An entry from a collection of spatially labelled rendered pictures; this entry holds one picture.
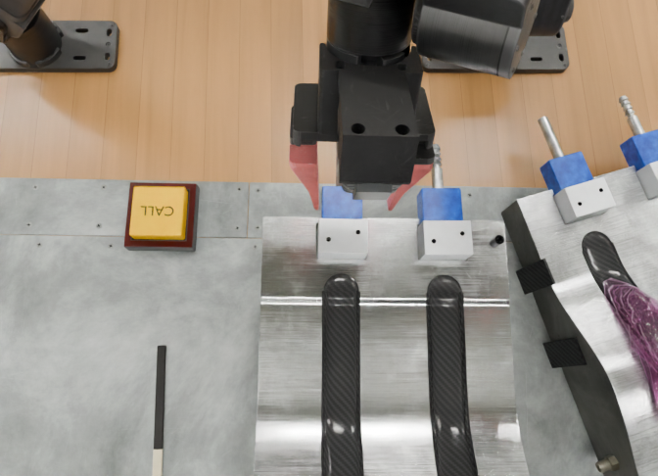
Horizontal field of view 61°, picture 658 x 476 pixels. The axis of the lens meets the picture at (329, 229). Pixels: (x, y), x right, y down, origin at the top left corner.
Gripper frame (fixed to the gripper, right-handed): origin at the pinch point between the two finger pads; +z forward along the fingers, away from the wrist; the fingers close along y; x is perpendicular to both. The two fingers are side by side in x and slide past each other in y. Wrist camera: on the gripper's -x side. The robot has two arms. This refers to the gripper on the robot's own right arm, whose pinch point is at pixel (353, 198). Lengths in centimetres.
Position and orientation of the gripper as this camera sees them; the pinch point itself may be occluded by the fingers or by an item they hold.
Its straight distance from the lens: 48.6
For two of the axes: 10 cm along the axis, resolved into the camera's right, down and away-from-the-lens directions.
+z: -0.4, 7.0, 7.1
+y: 10.0, 0.1, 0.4
